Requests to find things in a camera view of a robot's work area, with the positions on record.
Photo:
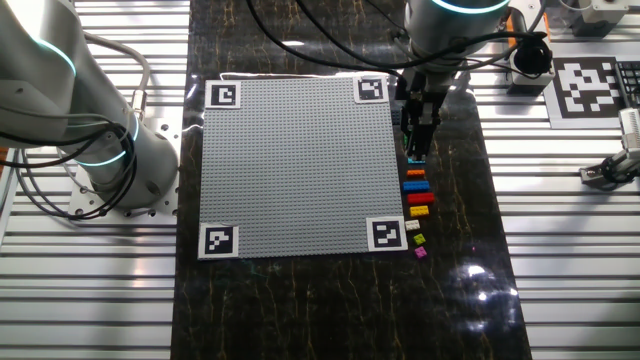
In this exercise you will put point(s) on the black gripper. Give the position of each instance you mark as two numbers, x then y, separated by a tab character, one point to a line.
425	85

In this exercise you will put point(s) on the magenta small Lego brick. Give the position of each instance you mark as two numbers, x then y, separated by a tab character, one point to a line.
421	252

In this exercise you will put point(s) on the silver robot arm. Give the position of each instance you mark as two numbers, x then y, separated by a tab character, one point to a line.
50	75

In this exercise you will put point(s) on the cyan Lego brick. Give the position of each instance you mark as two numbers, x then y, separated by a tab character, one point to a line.
416	161

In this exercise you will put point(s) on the black long Lego plate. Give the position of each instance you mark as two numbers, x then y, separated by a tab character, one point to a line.
396	116

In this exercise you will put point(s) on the orange narrow Lego brick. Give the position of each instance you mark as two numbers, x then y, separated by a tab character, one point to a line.
415	173

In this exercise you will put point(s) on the blue long Lego brick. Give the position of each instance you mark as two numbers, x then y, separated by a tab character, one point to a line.
416	186

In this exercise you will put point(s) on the red long Lego brick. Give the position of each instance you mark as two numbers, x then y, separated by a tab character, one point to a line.
420	198

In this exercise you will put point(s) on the yellow Lego brick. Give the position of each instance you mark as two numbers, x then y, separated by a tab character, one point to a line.
419	210

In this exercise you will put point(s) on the white Lego brick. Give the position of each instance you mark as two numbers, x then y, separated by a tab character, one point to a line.
412	225

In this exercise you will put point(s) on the lime green Lego brick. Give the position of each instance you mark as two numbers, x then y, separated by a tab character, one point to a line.
419	239

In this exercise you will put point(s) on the grey Lego baseplate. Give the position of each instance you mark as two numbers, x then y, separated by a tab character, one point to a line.
300	170

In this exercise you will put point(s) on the black white fiducial marker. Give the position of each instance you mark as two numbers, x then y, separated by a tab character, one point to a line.
218	241
222	94
386	233
371	90

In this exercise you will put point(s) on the grey emergency stop box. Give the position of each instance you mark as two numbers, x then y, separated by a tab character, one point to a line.
530	82

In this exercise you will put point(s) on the orange emergency stop box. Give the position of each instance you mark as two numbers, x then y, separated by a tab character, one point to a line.
547	25

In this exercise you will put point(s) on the large fiducial marker sheet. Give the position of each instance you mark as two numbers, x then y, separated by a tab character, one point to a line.
585	85

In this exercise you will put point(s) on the black marble pattern mat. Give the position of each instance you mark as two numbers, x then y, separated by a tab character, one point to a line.
325	310

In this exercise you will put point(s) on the black keyboard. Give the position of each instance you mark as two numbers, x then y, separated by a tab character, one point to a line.
630	80

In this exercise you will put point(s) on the white box device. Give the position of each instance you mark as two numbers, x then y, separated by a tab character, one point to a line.
600	12

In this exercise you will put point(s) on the aluminium robot mounting plate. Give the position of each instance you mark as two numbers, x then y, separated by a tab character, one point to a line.
169	131

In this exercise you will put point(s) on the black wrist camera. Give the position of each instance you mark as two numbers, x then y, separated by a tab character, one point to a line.
532	56

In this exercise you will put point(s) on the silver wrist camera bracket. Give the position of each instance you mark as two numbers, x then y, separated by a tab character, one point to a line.
525	12

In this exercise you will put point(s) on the metal camera mount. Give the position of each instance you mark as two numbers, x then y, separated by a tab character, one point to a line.
607	172

